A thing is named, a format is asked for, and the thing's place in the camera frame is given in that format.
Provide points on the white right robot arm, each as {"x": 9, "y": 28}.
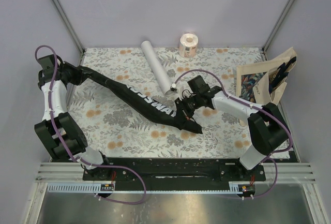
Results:
{"x": 267, "y": 128}

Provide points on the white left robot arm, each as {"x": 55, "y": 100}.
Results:
{"x": 58, "y": 131}

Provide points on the white shuttlecock tube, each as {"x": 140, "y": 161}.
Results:
{"x": 159, "y": 71}

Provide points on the black racket bag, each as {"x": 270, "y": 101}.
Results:
{"x": 149, "y": 108}

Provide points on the beige tote bag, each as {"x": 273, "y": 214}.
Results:
{"x": 254, "y": 81}

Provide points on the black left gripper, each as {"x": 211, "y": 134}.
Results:
{"x": 79, "y": 72}

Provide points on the pink toilet paper roll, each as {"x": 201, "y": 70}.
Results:
{"x": 188, "y": 44}

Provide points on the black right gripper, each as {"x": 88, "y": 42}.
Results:
{"x": 190, "y": 114}

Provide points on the floral table mat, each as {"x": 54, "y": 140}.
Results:
{"x": 117, "y": 130}

